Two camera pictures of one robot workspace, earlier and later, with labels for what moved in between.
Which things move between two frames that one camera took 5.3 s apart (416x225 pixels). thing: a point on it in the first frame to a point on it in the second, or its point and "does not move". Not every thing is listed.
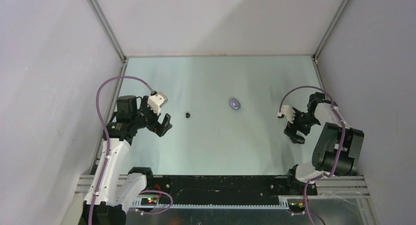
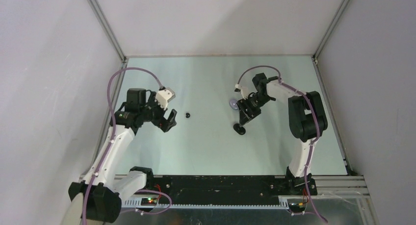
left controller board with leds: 148,201 does not move
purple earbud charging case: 234,104 does not move
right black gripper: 295,137 to 245,117
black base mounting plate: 224,189 does not move
